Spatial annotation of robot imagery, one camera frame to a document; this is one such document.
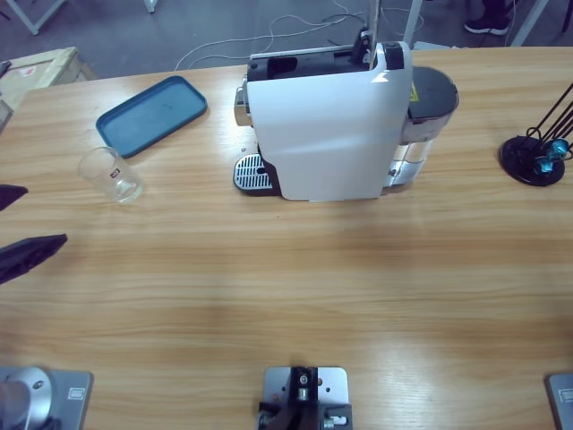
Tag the black capsule holder with rods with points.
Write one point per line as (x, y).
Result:
(515, 154)

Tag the black sneaker white sole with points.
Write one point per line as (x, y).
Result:
(488, 26)

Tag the white slanted leg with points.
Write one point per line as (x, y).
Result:
(528, 24)

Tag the white capsule coffee machine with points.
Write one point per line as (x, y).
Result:
(327, 134)

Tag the dark trouser leg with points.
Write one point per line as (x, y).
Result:
(494, 9)

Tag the blue rectangular plastic tray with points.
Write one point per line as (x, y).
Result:
(152, 116)

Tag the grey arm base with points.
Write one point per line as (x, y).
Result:
(561, 398)
(74, 394)

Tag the white upright post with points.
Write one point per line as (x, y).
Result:
(413, 20)

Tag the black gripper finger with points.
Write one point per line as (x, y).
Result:
(10, 196)
(27, 257)

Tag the black object at right edge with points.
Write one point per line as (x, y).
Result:
(333, 380)

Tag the silver slotted drip tray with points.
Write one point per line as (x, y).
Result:
(248, 174)

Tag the grey coffee machine lever lid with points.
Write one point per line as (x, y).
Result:
(373, 27)

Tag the clear drinking glass red logo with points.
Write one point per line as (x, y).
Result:
(109, 179)

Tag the wooden crate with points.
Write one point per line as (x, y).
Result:
(49, 67)

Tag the small white frame foot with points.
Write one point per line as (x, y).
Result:
(151, 5)

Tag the white metal frame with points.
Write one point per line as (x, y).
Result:
(31, 24)

